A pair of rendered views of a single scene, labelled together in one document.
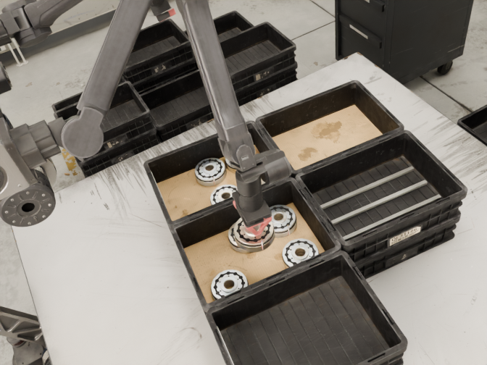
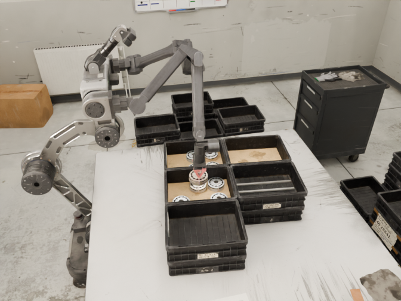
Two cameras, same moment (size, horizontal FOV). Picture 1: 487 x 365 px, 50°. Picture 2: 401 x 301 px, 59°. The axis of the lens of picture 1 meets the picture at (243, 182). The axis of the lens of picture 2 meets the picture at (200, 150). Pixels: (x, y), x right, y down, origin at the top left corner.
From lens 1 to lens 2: 0.72 m
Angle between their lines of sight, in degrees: 14
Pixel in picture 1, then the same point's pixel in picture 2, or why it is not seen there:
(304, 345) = (204, 235)
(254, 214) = (198, 164)
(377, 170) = (273, 177)
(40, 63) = not seen: hidden behind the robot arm
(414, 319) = (265, 248)
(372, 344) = not seen: hidden behind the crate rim
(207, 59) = (196, 91)
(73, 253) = (119, 176)
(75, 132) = (135, 102)
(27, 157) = (114, 106)
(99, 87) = (150, 89)
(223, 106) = (197, 112)
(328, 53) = not seen: hidden behind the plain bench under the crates
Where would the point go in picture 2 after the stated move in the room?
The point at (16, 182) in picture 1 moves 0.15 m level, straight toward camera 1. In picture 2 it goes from (107, 115) to (112, 131)
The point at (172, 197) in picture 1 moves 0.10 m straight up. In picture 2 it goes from (172, 162) to (170, 150)
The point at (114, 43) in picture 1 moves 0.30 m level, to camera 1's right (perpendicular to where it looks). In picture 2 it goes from (161, 74) to (222, 77)
